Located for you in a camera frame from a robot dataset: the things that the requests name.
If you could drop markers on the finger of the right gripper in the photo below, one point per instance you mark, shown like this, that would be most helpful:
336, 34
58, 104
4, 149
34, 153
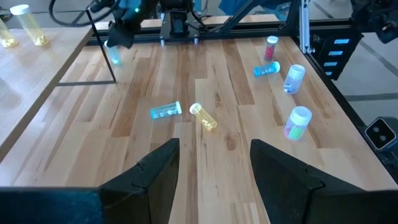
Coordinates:
129, 35
114, 33

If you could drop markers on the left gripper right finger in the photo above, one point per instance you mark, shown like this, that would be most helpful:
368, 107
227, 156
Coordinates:
295, 193

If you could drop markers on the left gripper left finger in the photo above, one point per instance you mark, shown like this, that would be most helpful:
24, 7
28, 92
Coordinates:
146, 193

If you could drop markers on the clear wide medicine bottle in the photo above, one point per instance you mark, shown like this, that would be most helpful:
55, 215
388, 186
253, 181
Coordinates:
297, 123
293, 79

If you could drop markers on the yellow medicine bottle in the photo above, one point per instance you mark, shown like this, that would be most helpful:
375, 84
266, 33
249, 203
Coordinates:
6, 37
203, 116
31, 28

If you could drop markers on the blue medicine bottle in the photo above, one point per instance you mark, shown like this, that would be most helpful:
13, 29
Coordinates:
266, 69

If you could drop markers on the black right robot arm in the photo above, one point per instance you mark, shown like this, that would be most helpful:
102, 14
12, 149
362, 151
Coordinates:
178, 25

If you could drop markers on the black background robot arm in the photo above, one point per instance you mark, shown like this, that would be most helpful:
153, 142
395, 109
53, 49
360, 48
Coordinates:
379, 18

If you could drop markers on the red medicine bottle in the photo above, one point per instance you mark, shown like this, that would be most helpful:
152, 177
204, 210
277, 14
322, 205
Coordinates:
271, 48

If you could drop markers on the black box with blue labels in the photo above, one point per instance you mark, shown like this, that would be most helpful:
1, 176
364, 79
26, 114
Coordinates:
348, 62

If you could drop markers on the black depth camera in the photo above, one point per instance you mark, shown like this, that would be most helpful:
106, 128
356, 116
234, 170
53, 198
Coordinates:
380, 133

